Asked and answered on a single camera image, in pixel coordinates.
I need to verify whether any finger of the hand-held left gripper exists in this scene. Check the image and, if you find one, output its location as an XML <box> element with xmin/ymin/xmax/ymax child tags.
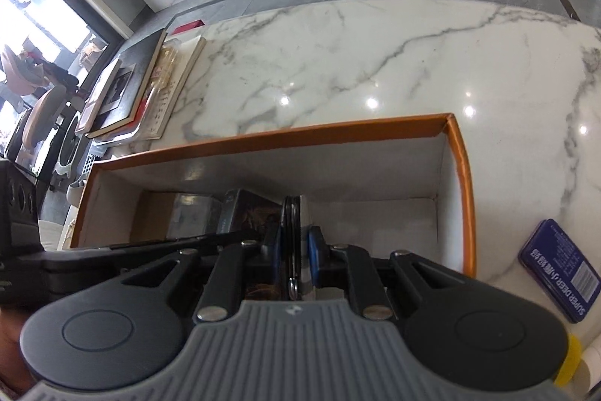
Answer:
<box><xmin>108</xmin><ymin>230</ymin><xmax>264</xmax><ymax>250</ymax></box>
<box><xmin>41</xmin><ymin>241</ymin><xmax>189</xmax><ymax>280</ymax></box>

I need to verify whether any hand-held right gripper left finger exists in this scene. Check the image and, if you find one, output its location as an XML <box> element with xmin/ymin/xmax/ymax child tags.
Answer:
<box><xmin>113</xmin><ymin>224</ymin><xmax>285</xmax><ymax>323</ymax></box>

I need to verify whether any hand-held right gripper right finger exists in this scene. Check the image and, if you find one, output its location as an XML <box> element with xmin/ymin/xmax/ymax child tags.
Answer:
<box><xmin>307</xmin><ymin>225</ymin><xmax>474</xmax><ymax>322</ymax></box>

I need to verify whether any clear acrylic cube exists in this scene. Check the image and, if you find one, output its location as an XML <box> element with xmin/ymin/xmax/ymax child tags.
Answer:
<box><xmin>166</xmin><ymin>191</ymin><xmax>224</xmax><ymax>241</ymax></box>

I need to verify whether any plaid zip case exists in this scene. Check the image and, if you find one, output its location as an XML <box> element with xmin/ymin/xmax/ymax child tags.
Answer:
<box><xmin>280</xmin><ymin>194</ymin><xmax>311</xmax><ymax>301</ymax></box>

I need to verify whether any dark photo card box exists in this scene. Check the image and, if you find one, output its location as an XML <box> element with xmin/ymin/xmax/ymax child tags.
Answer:
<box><xmin>218</xmin><ymin>188</ymin><xmax>283</xmax><ymax>301</ymax></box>

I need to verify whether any orange cardboard box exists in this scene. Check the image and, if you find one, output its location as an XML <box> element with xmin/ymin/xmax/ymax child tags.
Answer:
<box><xmin>70</xmin><ymin>113</ymin><xmax>478</xmax><ymax>289</ymax></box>

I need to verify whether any person's left hand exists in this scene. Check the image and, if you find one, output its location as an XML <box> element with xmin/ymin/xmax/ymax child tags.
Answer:
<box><xmin>0</xmin><ymin>308</ymin><xmax>36</xmax><ymax>397</ymax></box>

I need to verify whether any cream cloth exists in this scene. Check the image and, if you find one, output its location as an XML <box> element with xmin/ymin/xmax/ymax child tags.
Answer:
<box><xmin>39</xmin><ymin>219</ymin><xmax>77</xmax><ymax>250</ymax></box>

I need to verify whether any white perforated basket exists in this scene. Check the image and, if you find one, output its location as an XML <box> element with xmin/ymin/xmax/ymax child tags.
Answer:
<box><xmin>67</xmin><ymin>146</ymin><xmax>105</xmax><ymax>205</ymax></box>

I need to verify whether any tan office chair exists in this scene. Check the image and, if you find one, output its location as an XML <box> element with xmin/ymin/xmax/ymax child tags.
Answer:
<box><xmin>4</xmin><ymin>85</ymin><xmax>69</xmax><ymax>169</ymax></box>

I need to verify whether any pink chair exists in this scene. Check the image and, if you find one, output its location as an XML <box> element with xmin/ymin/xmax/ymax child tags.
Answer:
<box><xmin>0</xmin><ymin>44</ymin><xmax>48</xmax><ymax>97</ymax></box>

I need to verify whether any white book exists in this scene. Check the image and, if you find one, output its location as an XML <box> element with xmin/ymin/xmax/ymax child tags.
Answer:
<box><xmin>140</xmin><ymin>35</ymin><xmax>208</xmax><ymax>142</ymax></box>

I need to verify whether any black hardcover book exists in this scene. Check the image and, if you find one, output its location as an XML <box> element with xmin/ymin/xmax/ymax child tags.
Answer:
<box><xmin>86</xmin><ymin>29</ymin><xmax>168</xmax><ymax>139</ymax></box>

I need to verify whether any blue tin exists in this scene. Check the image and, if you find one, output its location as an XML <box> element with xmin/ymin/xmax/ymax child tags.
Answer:
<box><xmin>517</xmin><ymin>219</ymin><xmax>601</xmax><ymax>325</ymax></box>

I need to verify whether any white bottle yellow cap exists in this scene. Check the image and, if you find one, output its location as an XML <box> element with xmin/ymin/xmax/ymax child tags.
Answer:
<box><xmin>554</xmin><ymin>332</ymin><xmax>601</xmax><ymax>401</ymax></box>

